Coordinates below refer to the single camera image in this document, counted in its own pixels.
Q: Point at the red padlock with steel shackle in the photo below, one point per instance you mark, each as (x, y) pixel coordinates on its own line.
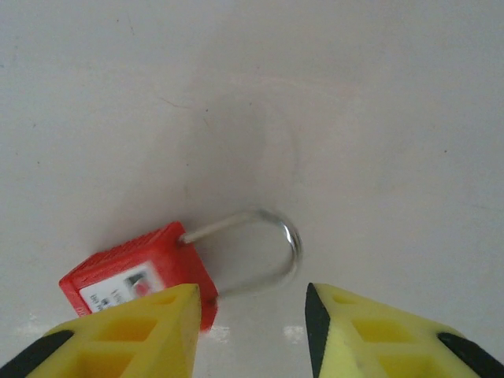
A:
(169, 252)

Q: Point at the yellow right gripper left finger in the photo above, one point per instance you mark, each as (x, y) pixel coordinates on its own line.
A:
(130, 346)

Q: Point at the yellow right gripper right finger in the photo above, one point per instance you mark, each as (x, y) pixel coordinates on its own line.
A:
(386, 346)

